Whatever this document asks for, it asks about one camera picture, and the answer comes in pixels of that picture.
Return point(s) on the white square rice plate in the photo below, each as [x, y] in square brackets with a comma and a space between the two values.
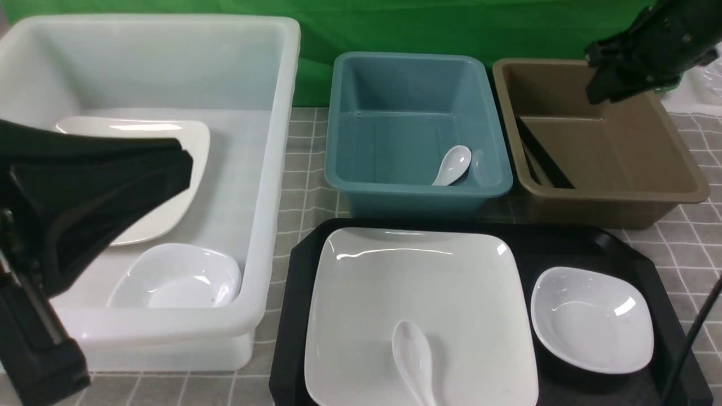
[463, 290]

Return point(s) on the clear plastic bag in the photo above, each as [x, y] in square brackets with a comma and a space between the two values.
[706, 81]

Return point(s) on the grey checked tablecloth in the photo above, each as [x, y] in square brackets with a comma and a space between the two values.
[684, 245]

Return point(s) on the white bowl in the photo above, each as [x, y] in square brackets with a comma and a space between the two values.
[178, 276]
[592, 321]

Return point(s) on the white spoon in teal bin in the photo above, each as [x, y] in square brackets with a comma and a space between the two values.
[454, 165]

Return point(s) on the large white plastic bin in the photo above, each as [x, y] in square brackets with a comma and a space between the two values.
[234, 73]

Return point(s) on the white spoon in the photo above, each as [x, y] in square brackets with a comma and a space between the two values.
[454, 165]
[414, 362]

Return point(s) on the brown plastic bin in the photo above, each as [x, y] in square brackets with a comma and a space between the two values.
[627, 161]

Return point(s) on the green backdrop cloth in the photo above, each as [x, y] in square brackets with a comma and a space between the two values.
[485, 30]

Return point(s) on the white square plate in bin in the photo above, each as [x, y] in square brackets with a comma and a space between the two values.
[194, 137]

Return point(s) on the teal plastic bin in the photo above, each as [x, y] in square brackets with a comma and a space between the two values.
[392, 117]

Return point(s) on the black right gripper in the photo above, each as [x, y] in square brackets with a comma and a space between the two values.
[664, 41]

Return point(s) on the black plastic serving tray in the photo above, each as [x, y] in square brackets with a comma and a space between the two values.
[536, 248]

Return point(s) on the black chopsticks in brown bin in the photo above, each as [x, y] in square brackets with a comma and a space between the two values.
[535, 149]

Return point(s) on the white bowl in bin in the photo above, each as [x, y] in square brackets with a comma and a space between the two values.
[178, 276]

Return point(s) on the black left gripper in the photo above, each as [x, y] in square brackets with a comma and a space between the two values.
[64, 199]

